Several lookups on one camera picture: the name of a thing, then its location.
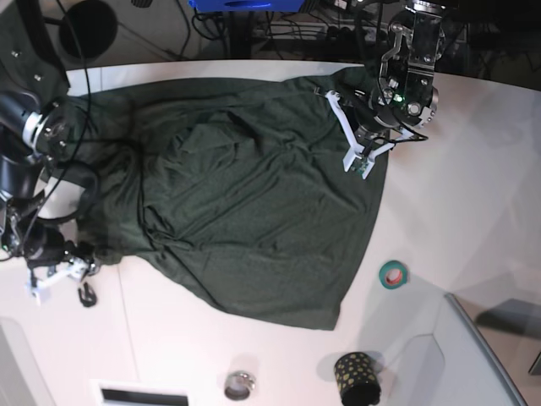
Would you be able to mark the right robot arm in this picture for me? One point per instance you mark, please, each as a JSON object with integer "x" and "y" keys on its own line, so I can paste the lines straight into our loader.
{"x": 34, "y": 130}

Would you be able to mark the dark green t-shirt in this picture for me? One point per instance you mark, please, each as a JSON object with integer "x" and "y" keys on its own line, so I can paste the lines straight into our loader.
{"x": 233, "y": 189}

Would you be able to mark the silver tape roll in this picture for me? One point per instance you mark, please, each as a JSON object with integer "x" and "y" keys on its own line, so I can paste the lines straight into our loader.
{"x": 239, "y": 385}

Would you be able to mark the black gold-dotted cup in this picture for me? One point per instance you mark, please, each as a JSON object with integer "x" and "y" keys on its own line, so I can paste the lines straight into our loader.
{"x": 357, "y": 380}

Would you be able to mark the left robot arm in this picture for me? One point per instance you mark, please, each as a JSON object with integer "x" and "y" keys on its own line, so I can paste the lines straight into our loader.
{"x": 403, "y": 98}

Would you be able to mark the blue plastic box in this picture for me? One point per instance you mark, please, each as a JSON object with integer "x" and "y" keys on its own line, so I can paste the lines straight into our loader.
{"x": 208, "y": 6}

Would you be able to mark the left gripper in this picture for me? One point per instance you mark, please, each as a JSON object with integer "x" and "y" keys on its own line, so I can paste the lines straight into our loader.
{"x": 369, "y": 124}

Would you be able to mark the green tape roll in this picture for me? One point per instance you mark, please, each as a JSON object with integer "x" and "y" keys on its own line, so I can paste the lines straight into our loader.
{"x": 393, "y": 275}

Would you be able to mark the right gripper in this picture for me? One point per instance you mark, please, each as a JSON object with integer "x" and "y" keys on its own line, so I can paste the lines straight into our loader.
{"x": 46, "y": 247}

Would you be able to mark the white slotted tray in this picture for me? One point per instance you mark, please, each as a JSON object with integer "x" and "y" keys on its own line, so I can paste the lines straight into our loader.
{"x": 107, "y": 392}

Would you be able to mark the round black stand base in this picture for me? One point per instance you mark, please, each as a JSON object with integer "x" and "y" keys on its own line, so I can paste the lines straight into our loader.
{"x": 95, "y": 26}

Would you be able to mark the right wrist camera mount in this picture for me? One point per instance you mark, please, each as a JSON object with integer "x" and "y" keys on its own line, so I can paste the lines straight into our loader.
{"x": 76, "y": 269}

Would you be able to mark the small black clip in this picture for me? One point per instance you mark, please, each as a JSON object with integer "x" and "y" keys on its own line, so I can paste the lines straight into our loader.
{"x": 87, "y": 295}

